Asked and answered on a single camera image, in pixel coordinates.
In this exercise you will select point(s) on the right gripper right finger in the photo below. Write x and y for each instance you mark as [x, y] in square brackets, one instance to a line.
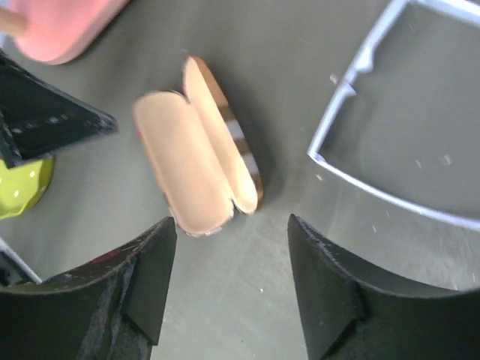
[353, 309]

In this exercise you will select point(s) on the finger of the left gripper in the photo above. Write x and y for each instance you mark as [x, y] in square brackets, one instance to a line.
[39, 120]

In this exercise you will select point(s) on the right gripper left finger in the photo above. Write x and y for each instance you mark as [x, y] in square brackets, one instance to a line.
[109, 308]

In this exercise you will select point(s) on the plaid glasses case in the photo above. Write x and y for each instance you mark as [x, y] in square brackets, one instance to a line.
[198, 152]

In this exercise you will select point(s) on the white sunglasses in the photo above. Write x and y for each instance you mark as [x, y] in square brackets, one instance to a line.
[362, 63]

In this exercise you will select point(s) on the yellow-green dotted plate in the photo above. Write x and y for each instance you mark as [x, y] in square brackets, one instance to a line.
[23, 186]

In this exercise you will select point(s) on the pink tiered wooden shelf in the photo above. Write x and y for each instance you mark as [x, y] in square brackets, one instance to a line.
[56, 32]

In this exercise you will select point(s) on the aluminium frame rail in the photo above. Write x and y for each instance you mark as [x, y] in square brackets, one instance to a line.
[14, 271]

